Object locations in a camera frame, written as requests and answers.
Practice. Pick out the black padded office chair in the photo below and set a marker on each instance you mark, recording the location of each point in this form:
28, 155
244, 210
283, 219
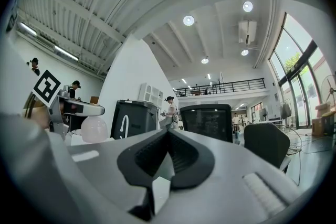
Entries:
265, 144

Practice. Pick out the cardboard box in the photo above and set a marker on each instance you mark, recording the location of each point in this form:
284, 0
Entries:
324, 119

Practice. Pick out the black framed window wall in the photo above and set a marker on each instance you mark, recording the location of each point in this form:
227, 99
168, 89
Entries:
296, 73

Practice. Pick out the pale pink rounded bottle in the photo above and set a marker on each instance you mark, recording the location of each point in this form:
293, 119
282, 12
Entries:
94, 129

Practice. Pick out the black bin with white mark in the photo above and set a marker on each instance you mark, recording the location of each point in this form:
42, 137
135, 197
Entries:
134, 119

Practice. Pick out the black balcony railing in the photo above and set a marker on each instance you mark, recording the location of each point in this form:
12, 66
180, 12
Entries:
223, 86

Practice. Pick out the round ceiling lamp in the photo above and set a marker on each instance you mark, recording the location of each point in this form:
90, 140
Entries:
247, 6
204, 60
244, 52
188, 20

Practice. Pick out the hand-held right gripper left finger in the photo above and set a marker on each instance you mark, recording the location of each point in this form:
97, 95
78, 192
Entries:
105, 165

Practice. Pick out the large standing fan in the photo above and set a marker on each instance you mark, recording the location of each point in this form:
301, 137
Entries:
331, 91

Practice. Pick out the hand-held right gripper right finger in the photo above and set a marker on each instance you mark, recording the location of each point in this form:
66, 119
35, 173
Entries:
223, 191

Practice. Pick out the black mesh office chair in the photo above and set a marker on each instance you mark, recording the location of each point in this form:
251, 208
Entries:
207, 120

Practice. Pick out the person's left hand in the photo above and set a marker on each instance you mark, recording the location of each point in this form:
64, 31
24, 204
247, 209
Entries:
40, 116

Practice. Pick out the long ceiling strip light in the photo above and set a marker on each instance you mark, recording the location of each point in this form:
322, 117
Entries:
27, 29
66, 53

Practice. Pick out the white shelf cabinet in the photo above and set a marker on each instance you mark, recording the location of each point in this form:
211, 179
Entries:
150, 94

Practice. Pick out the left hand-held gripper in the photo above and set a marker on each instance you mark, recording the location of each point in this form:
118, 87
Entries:
78, 108

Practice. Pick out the white ceiling air conditioner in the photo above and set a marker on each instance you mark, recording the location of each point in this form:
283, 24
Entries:
247, 31

